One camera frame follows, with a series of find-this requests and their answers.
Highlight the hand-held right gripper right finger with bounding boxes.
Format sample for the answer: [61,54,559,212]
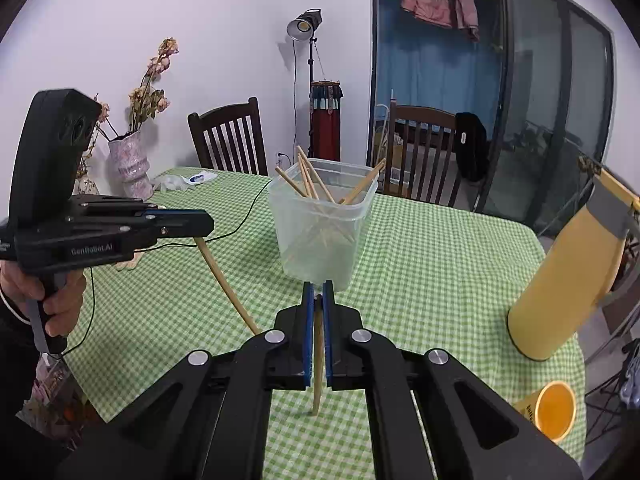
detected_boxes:
[322,280,583,480]

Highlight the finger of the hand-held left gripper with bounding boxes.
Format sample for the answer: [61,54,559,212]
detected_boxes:
[67,210,216,252]
[67,194,208,217]

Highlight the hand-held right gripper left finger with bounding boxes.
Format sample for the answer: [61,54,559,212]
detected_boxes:
[82,280,316,480]

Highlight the single wooden chopstick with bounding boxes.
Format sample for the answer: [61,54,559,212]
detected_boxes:
[310,295,326,417]
[194,236,261,337]

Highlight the clear plastic container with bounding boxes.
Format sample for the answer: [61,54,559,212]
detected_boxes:
[267,158,379,292]

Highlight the bunch of wooden chopsticks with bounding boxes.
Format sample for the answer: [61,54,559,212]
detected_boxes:
[274,146,388,261]

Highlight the person's left forearm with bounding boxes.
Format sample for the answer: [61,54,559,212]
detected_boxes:
[0,287,43,366]

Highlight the person's left hand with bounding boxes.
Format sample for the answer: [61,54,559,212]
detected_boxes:
[0,260,87,338]

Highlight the small floral vase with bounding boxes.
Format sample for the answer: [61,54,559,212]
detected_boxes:
[74,160,101,196]

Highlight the pink ribbed vase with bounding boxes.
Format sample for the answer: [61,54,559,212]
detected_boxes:
[107,130,155,200]

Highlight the white plastic wrapper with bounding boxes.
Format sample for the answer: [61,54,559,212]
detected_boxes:
[152,171,218,192]

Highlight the dark wooden chair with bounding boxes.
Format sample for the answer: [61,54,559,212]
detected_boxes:
[187,96,269,177]
[385,102,463,207]

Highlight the dried pink flowers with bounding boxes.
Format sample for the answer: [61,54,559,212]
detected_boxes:
[95,37,180,136]

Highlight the green checked tablecloth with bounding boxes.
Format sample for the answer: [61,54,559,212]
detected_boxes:
[60,167,587,480]

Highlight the clear plastic packet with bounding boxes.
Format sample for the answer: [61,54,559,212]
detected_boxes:
[17,352,83,441]

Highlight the yellow bear mug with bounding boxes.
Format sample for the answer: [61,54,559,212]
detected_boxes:
[512,381,580,443]

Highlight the studio light on stand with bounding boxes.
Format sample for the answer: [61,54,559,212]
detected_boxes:
[286,8,323,158]

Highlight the black bag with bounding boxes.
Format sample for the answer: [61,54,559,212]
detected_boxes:
[454,111,488,182]

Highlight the yellow thermos jug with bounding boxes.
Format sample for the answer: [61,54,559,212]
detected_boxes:
[506,167,640,362]

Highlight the metal drying rack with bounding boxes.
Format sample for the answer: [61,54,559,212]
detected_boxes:
[580,232,640,413]

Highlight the blue curtain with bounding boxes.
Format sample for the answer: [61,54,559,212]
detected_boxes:
[376,25,503,126]

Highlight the dark glass sliding door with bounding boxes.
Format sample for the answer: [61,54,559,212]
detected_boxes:
[500,0,616,241]

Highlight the small pink jacket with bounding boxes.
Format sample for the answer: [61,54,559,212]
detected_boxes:
[454,0,481,42]

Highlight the black cable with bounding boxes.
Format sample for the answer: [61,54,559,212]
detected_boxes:
[60,177,275,361]

